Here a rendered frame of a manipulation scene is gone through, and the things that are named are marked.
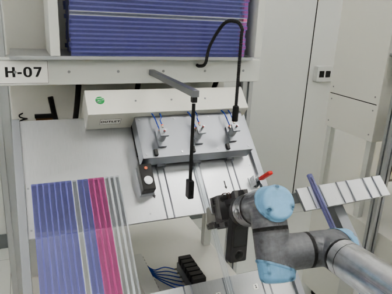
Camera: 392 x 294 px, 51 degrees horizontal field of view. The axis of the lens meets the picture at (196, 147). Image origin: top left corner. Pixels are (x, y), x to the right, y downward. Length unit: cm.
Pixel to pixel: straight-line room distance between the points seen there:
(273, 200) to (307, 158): 275
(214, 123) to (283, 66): 202
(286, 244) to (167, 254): 86
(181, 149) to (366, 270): 59
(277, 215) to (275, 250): 7
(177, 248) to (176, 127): 64
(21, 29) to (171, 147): 54
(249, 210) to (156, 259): 80
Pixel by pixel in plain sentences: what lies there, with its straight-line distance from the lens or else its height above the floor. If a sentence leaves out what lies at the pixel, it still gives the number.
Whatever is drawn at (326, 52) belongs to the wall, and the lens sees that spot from 344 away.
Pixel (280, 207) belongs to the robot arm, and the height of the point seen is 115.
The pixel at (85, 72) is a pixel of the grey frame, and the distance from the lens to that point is 117.
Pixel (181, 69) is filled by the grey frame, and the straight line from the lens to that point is 124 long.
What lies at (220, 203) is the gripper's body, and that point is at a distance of 102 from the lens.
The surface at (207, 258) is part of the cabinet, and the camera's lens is 164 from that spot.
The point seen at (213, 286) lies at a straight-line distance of 113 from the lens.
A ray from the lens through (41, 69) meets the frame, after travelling 116.
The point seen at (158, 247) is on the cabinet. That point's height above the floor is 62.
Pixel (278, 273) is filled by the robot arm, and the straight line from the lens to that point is 86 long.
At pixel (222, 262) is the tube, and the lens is 114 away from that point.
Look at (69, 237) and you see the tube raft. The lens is 107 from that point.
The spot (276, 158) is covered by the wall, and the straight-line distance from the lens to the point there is 340.
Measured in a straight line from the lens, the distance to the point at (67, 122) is 122.
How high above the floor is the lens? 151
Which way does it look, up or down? 18 degrees down
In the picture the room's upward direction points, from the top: 3 degrees clockwise
